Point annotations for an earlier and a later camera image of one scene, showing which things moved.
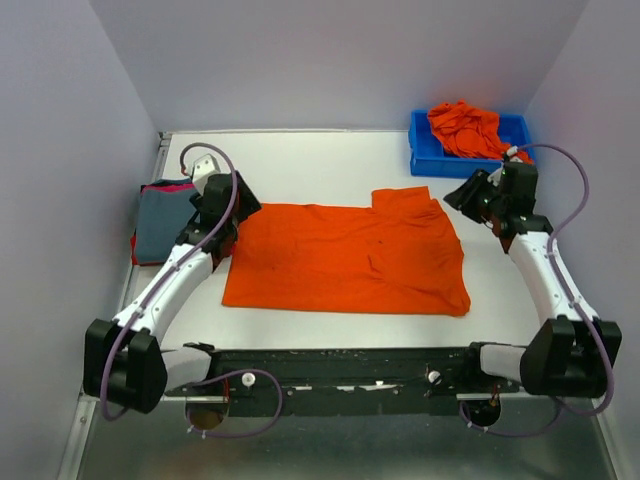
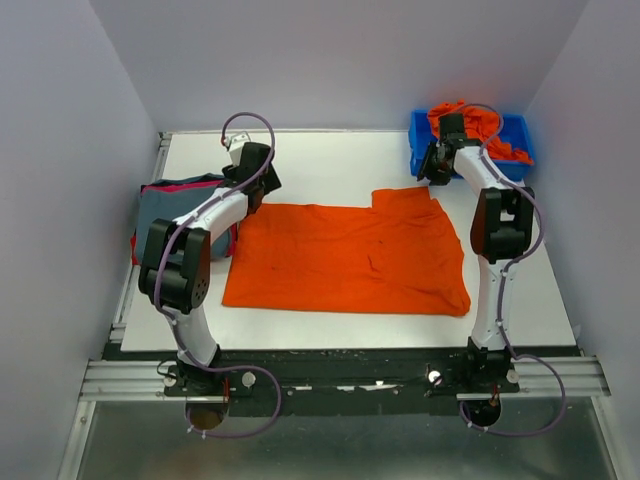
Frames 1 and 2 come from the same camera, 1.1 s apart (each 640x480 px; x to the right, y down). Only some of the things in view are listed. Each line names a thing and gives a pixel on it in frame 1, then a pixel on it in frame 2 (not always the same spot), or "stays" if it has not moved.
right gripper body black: [496, 204] → [438, 172]
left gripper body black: [247, 205] → [269, 181]
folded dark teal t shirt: [172, 181] stays
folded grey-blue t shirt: [160, 220] stays
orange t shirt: [399, 257] stays
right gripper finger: [472, 196] → [424, 166]
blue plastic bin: [428, 156] stays
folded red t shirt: [133, 251] stays
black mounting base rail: [341, 382] stays
